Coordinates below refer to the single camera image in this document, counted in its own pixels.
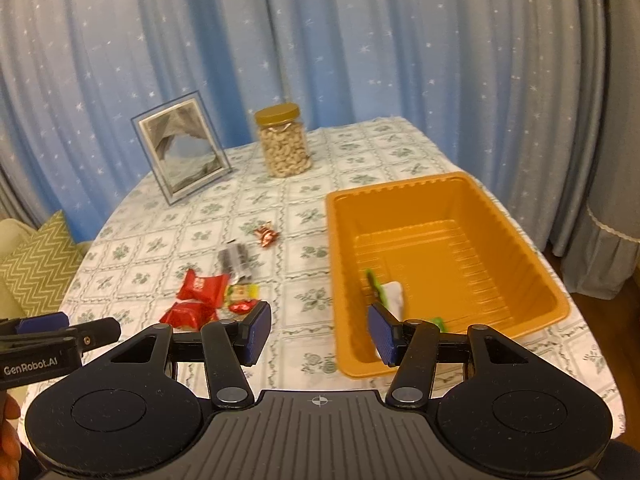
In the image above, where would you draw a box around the red snack bag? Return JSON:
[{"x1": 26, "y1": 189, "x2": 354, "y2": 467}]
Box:
[{"x1": 160, "y1": 301, "x2": 218, "y2": 332}]

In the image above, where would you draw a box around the yellow red candy packet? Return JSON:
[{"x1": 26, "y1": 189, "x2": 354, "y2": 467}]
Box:
[{"x1": 224, "y1": 283, "x2": 260, "y2": 315}]

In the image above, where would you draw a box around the red square snack packet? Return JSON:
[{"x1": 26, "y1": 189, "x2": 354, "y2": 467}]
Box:
[{"x1": 176, "y1": 269, "x2": 230, "y2": 309}]

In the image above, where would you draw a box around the green white snack bag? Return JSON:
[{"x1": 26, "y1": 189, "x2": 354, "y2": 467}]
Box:
[{"x1": 366, "y1": 269, "x2": 422, "y2": 336}]

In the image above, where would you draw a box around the clear black snack packet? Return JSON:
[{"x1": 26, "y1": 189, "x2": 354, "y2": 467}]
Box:
[{"x1": 218, "y1": 242, "x2": 252, "y2": 285}]

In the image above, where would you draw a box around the small red foil candy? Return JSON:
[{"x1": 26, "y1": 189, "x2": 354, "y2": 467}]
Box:
[{"x1": 254, "y1": 222, "x2": 280, "y2": 248}]

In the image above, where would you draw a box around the person left hand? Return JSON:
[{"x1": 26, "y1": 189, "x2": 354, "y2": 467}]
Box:
[{"x1": 0, "y1": 391, "x2": 22, "y2": 480}]

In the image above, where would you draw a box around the green zigzag cushion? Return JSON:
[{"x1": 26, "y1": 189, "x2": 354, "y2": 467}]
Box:
[{"x1": 1, "y1": 210, "x2": 84, "y2": 316}]

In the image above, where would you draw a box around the orange plastic tray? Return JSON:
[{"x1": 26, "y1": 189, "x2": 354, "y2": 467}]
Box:
[{"x1": 326, "y1": 172, "x2": 570, "y2": 378}]

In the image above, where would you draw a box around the floral white tablecloth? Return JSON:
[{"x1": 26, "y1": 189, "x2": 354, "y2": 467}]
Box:
[{"x1": 19, "y1": 116, "x2": 627, "y2": 441}]

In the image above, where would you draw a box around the blue framed sand picture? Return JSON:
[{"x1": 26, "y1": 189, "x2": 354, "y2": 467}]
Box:
[{"x1": 131, "y1": 91, "x2": 232, "y2": 205}]

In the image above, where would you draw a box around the grey lace-trimmed cover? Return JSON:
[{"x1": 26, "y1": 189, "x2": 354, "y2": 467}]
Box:
[{"x1": 563, "y1": 0, "x2": 639, "y2": 300}]

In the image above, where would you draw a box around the cashew jar gold lid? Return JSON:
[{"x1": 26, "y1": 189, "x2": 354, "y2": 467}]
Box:
[{"x1": 254, "y1": 103, "x2": 312, "y2": 178}]

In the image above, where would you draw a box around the blue star curtain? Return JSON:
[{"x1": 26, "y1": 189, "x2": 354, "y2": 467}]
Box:
[{"x1": 1, "y1": 0, "x2": 604, "y2": 252}]

